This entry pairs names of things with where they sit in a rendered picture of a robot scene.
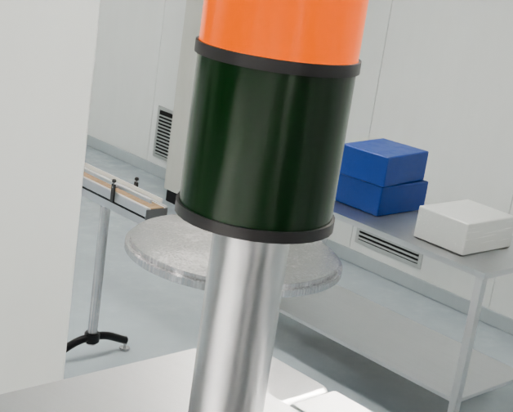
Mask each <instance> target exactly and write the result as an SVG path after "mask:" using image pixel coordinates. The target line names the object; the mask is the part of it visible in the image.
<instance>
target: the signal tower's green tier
mask: <svg viewBox="0 0 513 412"><path fill-rule="evenodd" d="M355 78H356V77H351V78H318V77H307V76H299V75H291V74H280V73H274V72H268V71H263V70H258V69H250V68H245V67H241V66H237V65H231V64H227V63H224V62H220V61H217V60H213V59H210V58H207V57H205V56H201V55H199V54H198V53H197V59H196V66H195V72H194V85H193V91H192V98H191V105H190V117H189V124H188V131H187V137H186V143H185V156H184V163H183V169H182V176H181V188H180V195H179V200H180V202H181V203H182V204H183V205H184V206H185V207H187V208H188V209H189V210H191V211H193V212H194V213H197V214H199V215H201V216H204V217H207V218H210V219H212V220H215V221H218V222H223V223H226V224H230V225H234V226H241V227H246V228H251V229H258V230H264V231H311V230H315V229H319V228H321V227H324V226H326V225H328V224H329V223H330V222H331V221H332V214H333V209H334V204H335V199H336V194H337V185H338V180H339V175H340V170H341V161H342V156H343V150H344V145H345V140H346V131H347V126H348V122H349V117H350V107H351V102H352V97H353V92H354V87H355Z"/></svg>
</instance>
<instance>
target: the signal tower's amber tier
mask: <svg viewBox="0 0 513 412"><path fill-rule="evenodd" d="M367 9H368V0H203V13H202V19H201V26H200V33H199V40H201V41H202V42H204V43H207V44H209V45H212V46H214V47H219V48H222V49H226V50H229V51H233V52H239V53H243V54H248V55H252V56H261V57H265V58H271V59H276V60H288V61H295V62H301V63H311V64H321V65H353V64H356V63H358V62H359V54H360V48H361V43H362V38H363V34H364V25H365V20H366V15H367Z"/></svg>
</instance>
